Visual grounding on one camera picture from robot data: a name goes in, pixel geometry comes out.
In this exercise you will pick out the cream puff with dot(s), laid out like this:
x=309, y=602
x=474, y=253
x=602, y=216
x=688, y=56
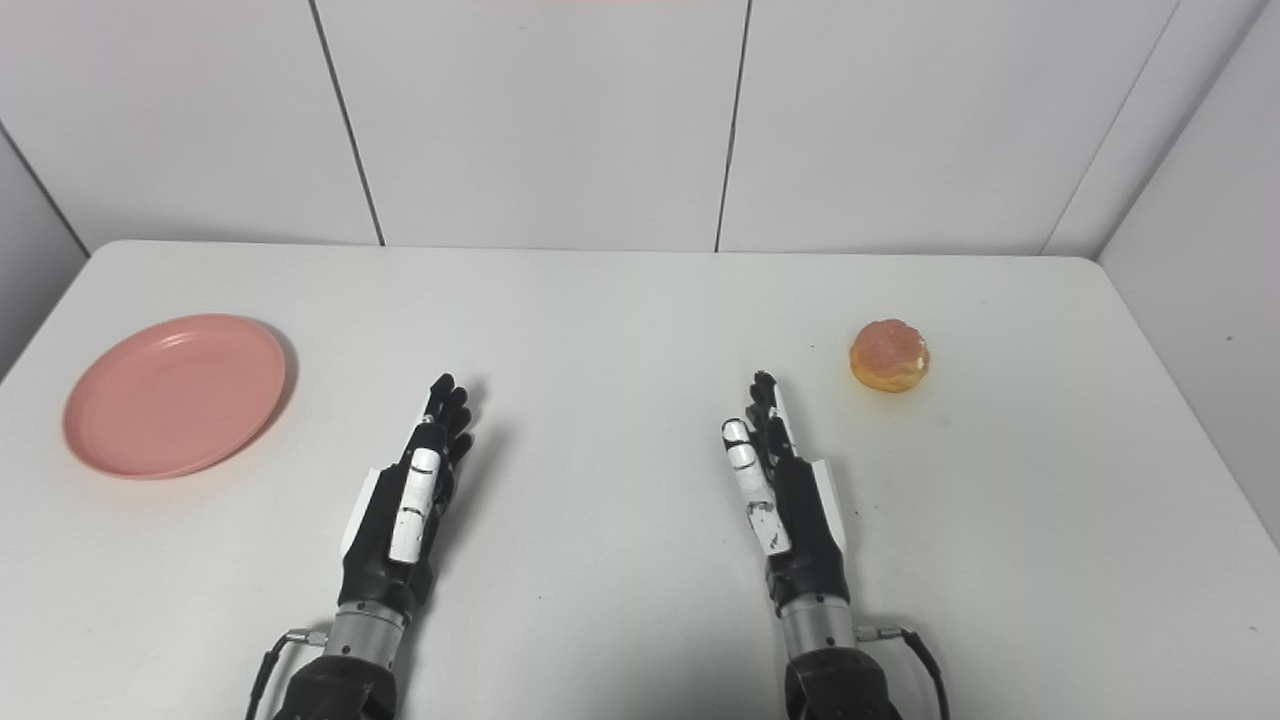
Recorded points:
x=889, y=355

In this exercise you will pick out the pink plate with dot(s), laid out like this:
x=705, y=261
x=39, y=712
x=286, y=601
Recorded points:
x=174, y=396

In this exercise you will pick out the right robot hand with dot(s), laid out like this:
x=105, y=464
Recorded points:
x=800, y=530

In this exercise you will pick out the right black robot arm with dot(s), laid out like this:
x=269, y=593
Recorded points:
x=828, y=665

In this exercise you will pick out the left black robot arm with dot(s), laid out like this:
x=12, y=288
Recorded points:
x=345, y=668

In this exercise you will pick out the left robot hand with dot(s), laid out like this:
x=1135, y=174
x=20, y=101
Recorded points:
x=385, y=540

